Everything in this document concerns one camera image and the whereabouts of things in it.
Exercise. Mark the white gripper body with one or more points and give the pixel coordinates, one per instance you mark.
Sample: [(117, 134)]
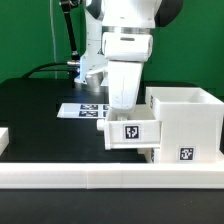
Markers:
[(124, 80)]

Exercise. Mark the white drawer box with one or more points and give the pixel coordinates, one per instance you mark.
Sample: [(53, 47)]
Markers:
[(147, 153), (140, 131)]

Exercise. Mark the white drawer cabinet frame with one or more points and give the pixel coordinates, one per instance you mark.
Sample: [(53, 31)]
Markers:
[(191, 124)]

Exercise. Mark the white front drawer box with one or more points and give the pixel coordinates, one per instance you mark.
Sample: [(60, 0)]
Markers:
[(147, 153)]

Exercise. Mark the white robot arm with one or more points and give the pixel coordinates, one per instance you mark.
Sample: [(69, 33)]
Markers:
[(119, 16)]

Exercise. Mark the marker tag sheet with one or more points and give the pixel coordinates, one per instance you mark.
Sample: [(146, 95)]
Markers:
[(82, 111)]

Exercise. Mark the white front rail fence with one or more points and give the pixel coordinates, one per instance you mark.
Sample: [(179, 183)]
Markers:
[(108, 176)]

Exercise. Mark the white rail fence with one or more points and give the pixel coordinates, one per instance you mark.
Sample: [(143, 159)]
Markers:
[(108, 176), (4, 139)]

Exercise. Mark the white left rail fence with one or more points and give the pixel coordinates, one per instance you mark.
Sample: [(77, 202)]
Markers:
[(4, 139)]

